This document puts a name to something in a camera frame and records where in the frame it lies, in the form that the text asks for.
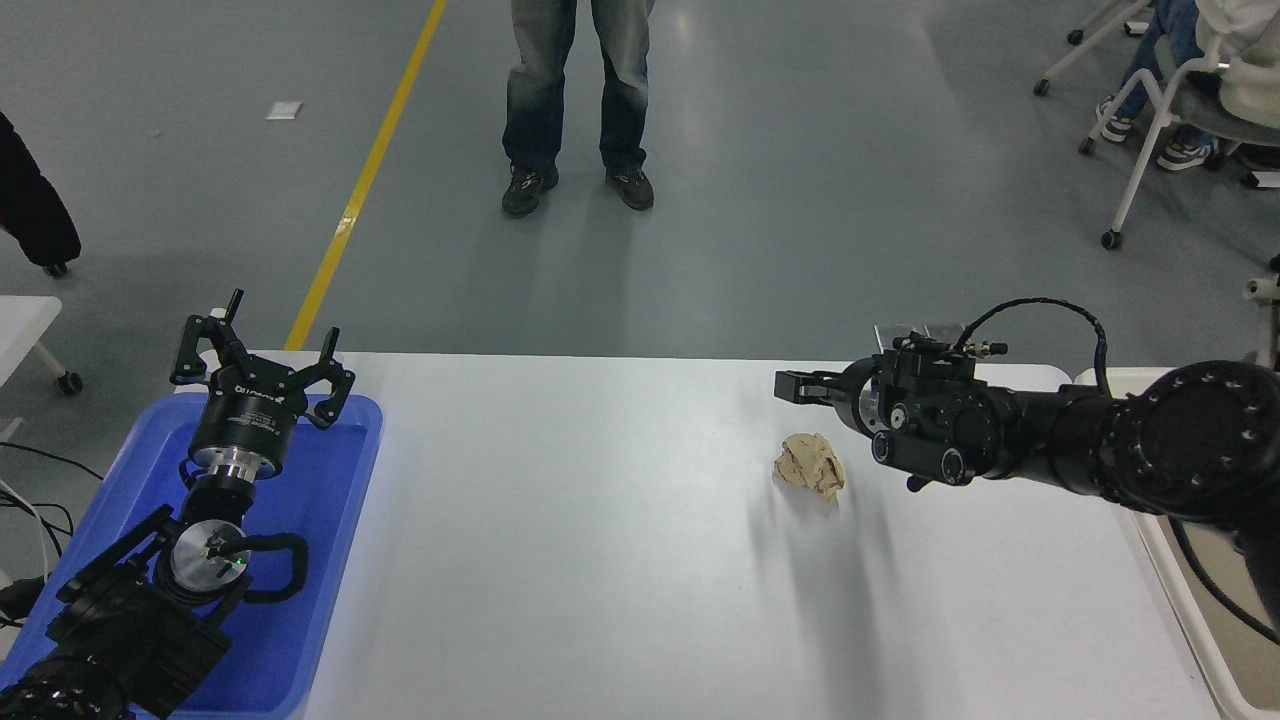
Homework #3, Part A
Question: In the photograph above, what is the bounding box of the thin white cable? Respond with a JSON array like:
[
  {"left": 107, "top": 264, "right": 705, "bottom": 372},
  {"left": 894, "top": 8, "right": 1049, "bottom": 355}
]
[{"left": 0, "top": 478, "right": 51, "bottom": 581}]

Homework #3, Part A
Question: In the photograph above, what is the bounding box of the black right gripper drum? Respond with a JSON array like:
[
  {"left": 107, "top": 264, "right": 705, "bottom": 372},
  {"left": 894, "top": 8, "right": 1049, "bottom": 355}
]
[{"left": 836, "top": 357, "right": 885, "bottom": 437}]

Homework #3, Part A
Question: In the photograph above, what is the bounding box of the person in dark shape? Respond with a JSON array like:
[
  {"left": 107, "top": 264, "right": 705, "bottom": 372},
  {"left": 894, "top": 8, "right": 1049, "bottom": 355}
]
[{"left": 0, "top": 108, "right": 83, "bottom": 269}]

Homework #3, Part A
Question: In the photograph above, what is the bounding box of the small white side table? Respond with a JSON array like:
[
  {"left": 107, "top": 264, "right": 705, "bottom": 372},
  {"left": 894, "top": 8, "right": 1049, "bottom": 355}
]
[{"left": 0, "top": 296, "right": 85, "bottom": 396}]

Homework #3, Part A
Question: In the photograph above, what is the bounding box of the grey metal stand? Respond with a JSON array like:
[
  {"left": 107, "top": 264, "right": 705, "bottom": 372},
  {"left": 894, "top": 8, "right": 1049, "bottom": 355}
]
[{"left": 1243, "top": 255, "right": 1280, "bottom": 369}]

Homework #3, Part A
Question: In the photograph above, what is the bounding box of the standing person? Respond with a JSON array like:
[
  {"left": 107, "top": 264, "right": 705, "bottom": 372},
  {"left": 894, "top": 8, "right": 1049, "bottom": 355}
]
[{"left": 500, "top": 0, "right": 656, "bottom": 217}]

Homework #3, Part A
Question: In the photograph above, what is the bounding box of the white frame office chair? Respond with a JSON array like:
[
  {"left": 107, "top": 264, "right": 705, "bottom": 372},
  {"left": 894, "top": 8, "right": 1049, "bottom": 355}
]
[{"left": 1078, "top": 40, "right": 1280, "bottom": 251}]

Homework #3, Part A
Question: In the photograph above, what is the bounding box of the large pale bin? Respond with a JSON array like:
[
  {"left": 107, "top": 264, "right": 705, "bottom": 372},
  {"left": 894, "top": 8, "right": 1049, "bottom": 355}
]
[{"left": 1075, "top": 367, "right": 1280, "bottom": 720}]

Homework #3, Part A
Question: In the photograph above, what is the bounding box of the seated person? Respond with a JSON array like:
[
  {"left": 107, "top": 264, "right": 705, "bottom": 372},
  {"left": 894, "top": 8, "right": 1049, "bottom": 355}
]
[{"left": 1097, "top": 0, "right": 1280, "bottom": 171}]

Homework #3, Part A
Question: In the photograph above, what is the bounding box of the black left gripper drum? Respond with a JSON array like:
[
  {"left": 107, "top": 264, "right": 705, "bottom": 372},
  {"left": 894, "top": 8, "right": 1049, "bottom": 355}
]
[{"left": 188, "top": 362, "right": 306, "bottom": 469}]

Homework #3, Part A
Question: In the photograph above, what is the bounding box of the thin black cable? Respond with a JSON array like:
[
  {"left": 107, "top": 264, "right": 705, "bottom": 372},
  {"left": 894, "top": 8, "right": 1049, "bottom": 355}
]
[{"left": 0, "top": 441, "right": 106, "bottom": 483}]

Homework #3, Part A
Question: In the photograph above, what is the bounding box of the blue plastic tray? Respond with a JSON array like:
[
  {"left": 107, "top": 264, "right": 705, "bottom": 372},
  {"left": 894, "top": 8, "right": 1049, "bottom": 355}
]
[{"left": 0, "top": 392, "right": 385, "bottom": 720}]

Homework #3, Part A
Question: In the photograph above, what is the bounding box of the tan paper ball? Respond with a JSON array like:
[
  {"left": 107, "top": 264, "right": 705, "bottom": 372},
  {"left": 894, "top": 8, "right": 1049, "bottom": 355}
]
[{"left": 772, "top": 432, "right": 847, "bottom": 503}]

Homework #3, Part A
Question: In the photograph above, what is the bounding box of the white chair base with casters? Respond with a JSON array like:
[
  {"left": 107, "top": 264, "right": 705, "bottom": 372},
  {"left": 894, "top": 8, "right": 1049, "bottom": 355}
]
[{"left": 1033, "top": 0, "right": 1161, "bottom": 98}]

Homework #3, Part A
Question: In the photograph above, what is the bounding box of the black cable plug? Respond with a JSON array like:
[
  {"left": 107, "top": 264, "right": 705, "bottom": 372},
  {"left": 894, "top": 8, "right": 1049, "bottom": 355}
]
[{"left": 0, "top": 577, "right": 46, "bottom": 623}]

